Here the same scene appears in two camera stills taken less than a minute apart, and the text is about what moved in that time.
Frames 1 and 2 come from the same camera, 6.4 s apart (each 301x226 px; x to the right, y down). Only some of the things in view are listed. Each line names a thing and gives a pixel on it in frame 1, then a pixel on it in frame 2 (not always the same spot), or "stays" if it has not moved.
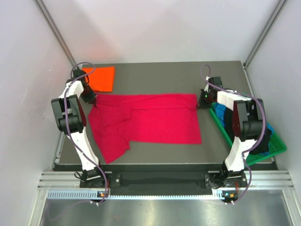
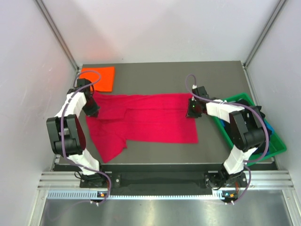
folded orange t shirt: x=101 y=78 stays
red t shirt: x=117 y=120 stays
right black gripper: x=201 y=102 -> x=190 y=114
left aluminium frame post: x=54 y=29 stays
